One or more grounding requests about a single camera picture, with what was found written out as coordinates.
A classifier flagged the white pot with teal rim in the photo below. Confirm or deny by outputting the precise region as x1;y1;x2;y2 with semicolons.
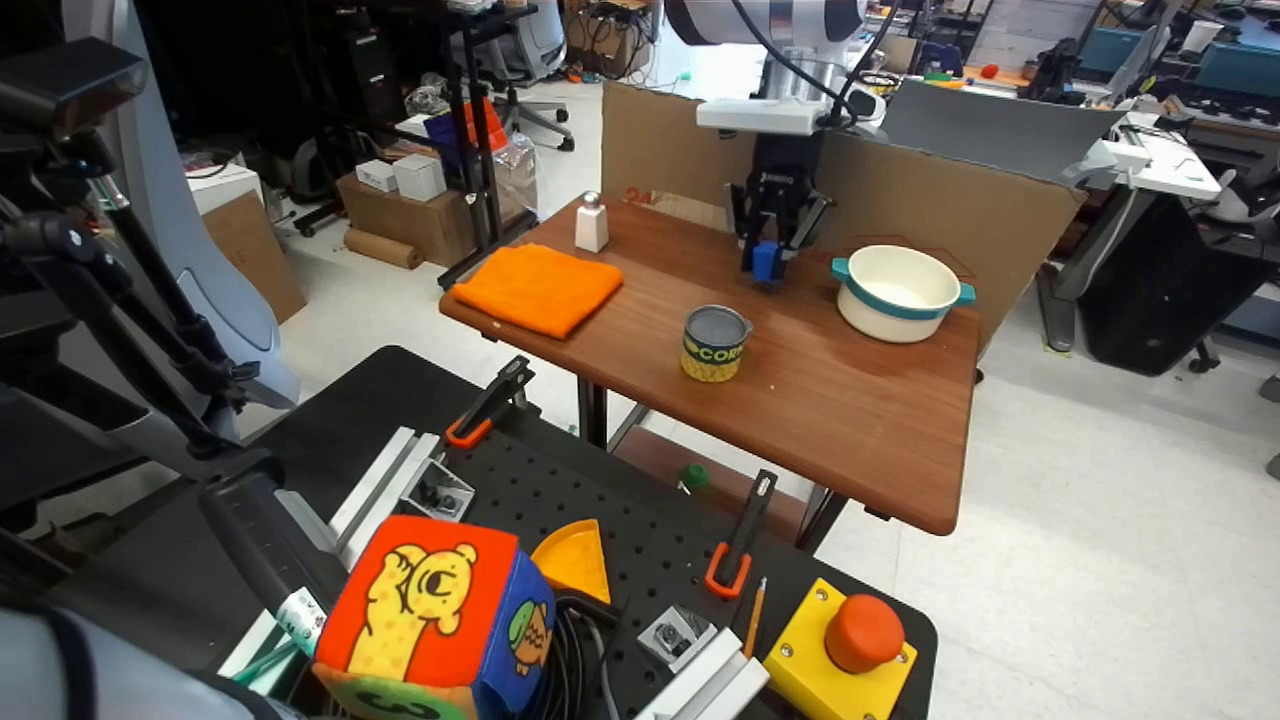
828;245;979;345

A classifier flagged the black perforated board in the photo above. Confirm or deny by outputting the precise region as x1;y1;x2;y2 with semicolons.
36;345;941;720

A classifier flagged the yellow labelled tin can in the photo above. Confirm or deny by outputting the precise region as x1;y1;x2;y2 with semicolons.
682;303;753;385

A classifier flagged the silver aluminium rail left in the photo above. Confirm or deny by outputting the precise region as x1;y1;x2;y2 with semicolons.
329;427;437;562

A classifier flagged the pencil on black board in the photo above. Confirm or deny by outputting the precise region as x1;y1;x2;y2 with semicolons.
740;577;770;660

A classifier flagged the black orange clamp right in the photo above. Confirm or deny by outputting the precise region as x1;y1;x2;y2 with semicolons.
704;466;778;599

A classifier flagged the colourful plush bear cube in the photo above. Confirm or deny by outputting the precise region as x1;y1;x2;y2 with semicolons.
314;516;557;720

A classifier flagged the cardboard box on floor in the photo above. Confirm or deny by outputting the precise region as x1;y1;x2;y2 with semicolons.
336;176;476;265

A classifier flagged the brown cardboard backboard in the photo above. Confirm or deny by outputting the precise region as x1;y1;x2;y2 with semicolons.
600;83;1086;340

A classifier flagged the yellow box red stop button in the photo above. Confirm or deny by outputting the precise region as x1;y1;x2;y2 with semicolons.
765;580;916;720

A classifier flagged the black orange clamp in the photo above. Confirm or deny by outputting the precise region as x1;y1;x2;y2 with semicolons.
446;354;531;449
704;466;778;599

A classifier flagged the black orange clamp left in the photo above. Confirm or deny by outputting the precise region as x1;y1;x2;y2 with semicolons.
446;354;531;449

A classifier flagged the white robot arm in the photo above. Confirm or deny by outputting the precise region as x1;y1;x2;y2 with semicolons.
666;0;888;283

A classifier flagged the folded orange cloth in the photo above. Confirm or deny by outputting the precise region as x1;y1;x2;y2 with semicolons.
452;245;624;340

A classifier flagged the silver aluminium rail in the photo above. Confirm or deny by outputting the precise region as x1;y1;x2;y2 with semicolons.
637;628;770;720
329;427;437;562

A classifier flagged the small white bottle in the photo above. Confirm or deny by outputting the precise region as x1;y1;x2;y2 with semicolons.
577;191;609;250

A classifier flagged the silver aluminium rail right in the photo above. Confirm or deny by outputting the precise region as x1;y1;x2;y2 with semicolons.
637;628;770;720

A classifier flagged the yellow wedge piece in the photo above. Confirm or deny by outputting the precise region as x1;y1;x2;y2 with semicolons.
531;518;614;603

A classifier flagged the black camera tripod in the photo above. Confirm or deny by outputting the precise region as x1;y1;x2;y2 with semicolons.
0;35;260;482

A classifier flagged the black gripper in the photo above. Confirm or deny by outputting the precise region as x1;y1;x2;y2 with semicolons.
728;135;831;271

